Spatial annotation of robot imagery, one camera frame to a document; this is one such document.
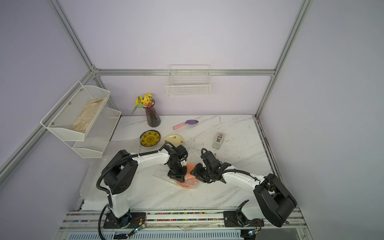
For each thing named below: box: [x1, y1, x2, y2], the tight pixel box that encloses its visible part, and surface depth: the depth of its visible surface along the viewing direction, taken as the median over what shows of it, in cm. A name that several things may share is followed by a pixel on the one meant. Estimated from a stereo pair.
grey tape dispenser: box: [212, 132, 225, 150], surface depth 103 cm
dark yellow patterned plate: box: [139, 130, 161, 147], surface depth 109 cm
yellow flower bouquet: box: [131, 93, 155, 117], surface depth 97 cm
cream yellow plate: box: [163, 134, 184, 148], surface depth 107 cm
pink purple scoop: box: [173, 119, 199, 130], surface depth 117 cm
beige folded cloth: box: [70, 97, 106, 134], surface depth 81 cm
